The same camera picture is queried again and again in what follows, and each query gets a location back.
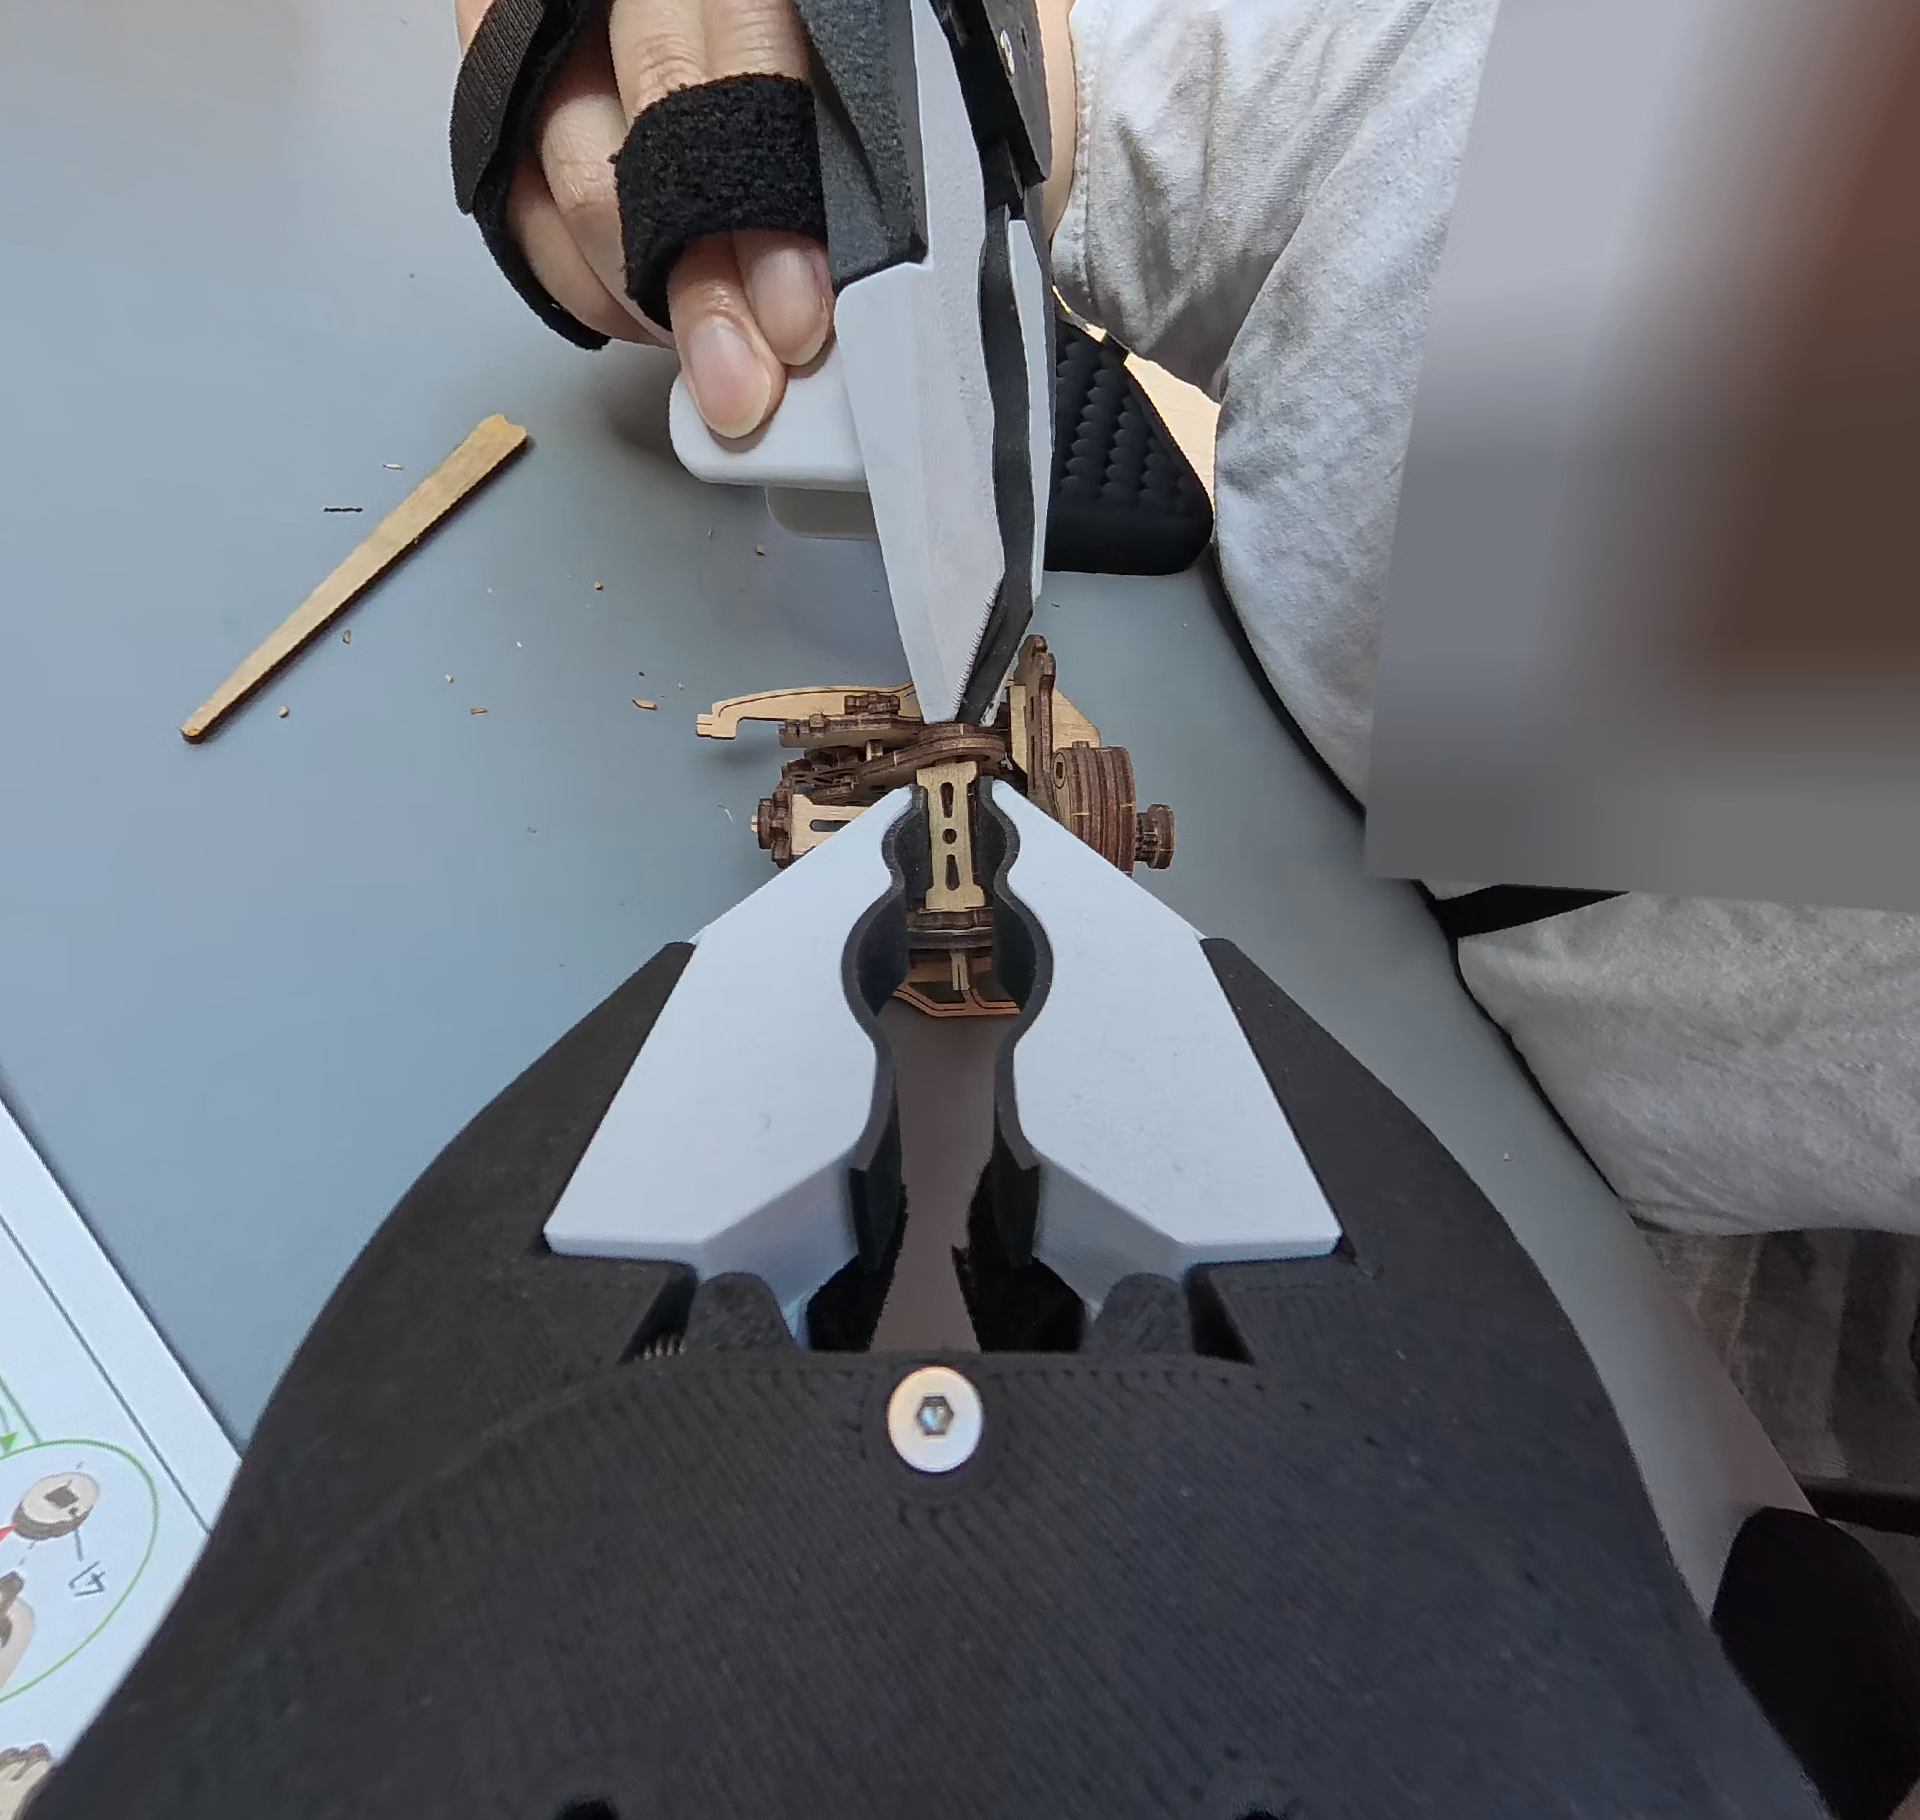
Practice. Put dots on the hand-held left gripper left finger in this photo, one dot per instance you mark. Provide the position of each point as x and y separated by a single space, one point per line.
720 1101

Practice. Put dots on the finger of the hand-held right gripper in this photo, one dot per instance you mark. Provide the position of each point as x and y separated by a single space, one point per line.
929 426
1043 395

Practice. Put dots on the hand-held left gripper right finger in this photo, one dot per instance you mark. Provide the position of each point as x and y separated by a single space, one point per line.
1155 1101

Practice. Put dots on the wooden mechanical model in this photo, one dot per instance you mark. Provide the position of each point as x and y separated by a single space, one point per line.
952 829

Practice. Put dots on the person's right forearm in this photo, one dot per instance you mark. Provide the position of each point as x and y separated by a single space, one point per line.
1230 125

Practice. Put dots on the person's right hand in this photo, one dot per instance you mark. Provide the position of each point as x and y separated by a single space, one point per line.
661 18

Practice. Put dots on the person's light grey sweatshirt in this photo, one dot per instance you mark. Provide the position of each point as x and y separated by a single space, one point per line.
1724 1054

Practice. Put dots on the thin wooden stick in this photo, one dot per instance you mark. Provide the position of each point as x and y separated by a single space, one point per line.
360 574

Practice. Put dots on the white instruction booklet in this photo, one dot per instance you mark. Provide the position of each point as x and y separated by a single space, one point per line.
73 1400

